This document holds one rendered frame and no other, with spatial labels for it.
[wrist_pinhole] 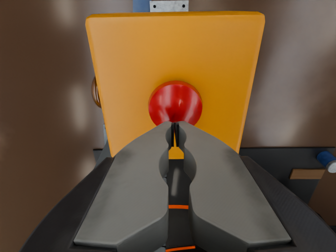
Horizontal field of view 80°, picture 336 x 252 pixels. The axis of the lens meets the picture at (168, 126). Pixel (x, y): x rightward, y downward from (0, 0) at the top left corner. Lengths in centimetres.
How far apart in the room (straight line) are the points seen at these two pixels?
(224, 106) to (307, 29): 130
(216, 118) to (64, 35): 124
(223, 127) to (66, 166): 170
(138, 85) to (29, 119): 155
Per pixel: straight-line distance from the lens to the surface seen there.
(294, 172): 191
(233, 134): 18
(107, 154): 127
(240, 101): 17
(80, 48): 134
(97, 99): 18
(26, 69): 153
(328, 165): 183
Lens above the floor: 122
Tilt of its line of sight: 60 degrees down
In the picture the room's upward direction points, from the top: 180 degrees counter-clockwise
